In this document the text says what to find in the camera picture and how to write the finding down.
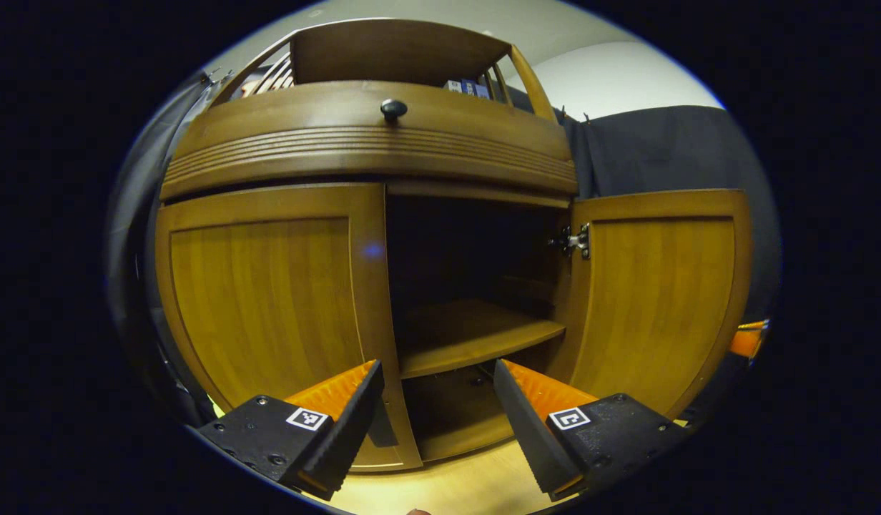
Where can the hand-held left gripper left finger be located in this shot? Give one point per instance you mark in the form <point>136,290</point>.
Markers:
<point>355,422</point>

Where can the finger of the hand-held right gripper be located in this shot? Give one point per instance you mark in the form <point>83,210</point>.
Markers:
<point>748,342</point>

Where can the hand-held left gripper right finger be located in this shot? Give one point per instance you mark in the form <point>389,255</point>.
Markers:
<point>519,429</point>

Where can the wooden shoe cabinet door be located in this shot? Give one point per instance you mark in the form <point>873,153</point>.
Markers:
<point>269,307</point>
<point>655,307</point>

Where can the wooden double-door shoe cabinet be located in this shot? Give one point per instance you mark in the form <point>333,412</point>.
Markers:
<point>390,54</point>

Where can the metal door hinge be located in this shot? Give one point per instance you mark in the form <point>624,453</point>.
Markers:
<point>576,241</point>

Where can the wooden inner shelf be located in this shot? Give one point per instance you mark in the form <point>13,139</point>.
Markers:
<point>469,332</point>

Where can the black backdrop cloth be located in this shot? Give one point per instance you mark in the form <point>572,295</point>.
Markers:
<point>662,143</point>

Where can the grooved wooden drawer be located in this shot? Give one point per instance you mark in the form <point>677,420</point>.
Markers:
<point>304,136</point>

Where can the black round drawer knob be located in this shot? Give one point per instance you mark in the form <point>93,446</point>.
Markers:
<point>394,109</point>

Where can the light blue book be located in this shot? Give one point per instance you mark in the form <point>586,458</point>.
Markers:
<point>483,91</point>

